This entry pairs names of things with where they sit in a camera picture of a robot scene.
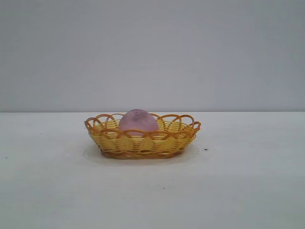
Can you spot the pink peach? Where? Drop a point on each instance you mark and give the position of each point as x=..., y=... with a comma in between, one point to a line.
x=138, y=121

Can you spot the yellow woven wicker basket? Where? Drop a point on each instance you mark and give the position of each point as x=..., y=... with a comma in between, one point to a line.
x=143, y=145

